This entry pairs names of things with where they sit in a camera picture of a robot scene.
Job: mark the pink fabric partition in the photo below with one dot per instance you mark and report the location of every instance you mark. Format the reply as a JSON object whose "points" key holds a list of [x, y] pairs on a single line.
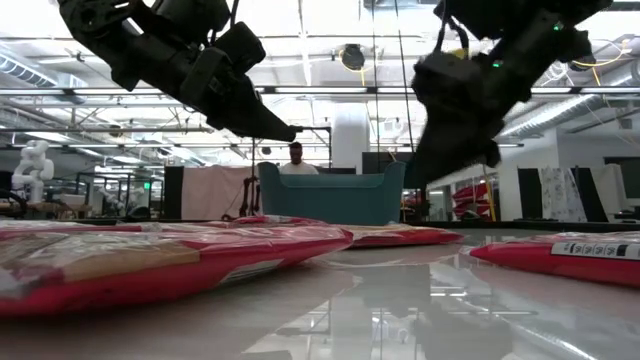
{"points": [[210, 192]]}

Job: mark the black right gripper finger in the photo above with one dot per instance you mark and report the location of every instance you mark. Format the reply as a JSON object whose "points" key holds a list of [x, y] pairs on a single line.
{"points": [[445, 155], [492, 154]]}

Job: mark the black standing panel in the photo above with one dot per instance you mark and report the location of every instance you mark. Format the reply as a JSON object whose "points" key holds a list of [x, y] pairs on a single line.
{"points": [[590, 197], [530, 195], [173, 192]]}

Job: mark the person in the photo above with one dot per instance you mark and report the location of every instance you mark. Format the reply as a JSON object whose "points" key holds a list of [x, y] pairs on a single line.
{"points": [[298, 169]]}

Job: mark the red popcorn bag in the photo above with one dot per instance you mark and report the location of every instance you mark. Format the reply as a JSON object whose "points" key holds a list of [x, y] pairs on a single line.
{"points": [[270, 221], [150, 270], [400, 237], [540, 262]]}

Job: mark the white pillar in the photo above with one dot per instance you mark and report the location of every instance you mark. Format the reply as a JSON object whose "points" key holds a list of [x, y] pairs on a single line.
{"points": [[350, 135]]}

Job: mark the black wall screen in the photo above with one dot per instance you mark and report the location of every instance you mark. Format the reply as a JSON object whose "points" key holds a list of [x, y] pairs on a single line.
{"points": [[634, 175]]}

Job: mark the dark distant robot arm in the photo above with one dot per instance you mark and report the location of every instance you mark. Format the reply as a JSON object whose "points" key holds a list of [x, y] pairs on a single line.
{"points": [[244, 195]]}

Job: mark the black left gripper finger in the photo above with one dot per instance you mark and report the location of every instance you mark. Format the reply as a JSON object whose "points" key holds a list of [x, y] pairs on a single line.
{"points": [[250, 115]]}

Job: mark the long light bar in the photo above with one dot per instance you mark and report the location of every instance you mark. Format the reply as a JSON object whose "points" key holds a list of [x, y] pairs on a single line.
{"points": [[320, 90]]}

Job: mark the grey horizontal pipe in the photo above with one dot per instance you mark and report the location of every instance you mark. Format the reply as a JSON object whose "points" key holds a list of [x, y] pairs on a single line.
{"points": [[100, 130]]}

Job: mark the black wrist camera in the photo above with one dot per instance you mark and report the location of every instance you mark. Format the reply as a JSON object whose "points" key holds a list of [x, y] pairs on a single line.
{"points": [[430, 75], [242, 47]]}

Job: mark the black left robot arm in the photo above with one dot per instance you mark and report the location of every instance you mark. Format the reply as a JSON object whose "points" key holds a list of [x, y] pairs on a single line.
{"points": [[100, 30]]}

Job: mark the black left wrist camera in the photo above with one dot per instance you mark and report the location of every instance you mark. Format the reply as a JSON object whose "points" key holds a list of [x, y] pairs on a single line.
{"points": [[242, 47]]}

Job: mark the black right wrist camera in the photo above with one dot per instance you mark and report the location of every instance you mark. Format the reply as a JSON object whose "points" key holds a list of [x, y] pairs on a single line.
{"points": [[430, 75]]}

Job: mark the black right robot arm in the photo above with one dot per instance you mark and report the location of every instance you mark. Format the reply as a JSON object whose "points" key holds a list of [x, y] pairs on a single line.
{"points": [[540, 45]]}

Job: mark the teal plastic basket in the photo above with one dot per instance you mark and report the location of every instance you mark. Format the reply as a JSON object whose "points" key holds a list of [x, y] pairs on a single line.
{"points": [[330, 202]]}

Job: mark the yellow tag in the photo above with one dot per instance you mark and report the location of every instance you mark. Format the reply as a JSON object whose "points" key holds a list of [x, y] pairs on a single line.
{"points": [[460, 52]]}

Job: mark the white patterned cloth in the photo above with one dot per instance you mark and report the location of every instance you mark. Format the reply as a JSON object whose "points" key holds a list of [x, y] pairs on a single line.
{"points": [[557, 195]]}

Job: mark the white humanoid robot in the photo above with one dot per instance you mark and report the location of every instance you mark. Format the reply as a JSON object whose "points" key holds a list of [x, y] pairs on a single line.
{"points": [[34, 170]]}

